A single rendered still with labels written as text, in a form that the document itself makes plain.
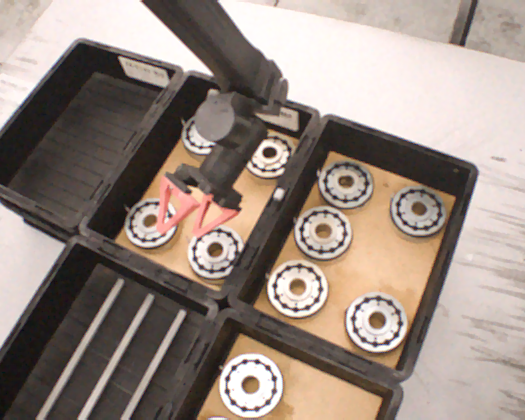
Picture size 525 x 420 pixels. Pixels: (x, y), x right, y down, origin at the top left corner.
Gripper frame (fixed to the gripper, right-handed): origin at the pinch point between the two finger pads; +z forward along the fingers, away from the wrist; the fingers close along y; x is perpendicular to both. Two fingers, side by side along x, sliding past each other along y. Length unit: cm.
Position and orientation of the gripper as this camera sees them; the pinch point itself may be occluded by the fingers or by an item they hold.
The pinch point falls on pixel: (181, 229)
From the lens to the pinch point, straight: 74.0
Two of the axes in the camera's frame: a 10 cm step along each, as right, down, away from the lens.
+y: 4.1, 1.0, 9.1
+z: -5.6, 8.1, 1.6
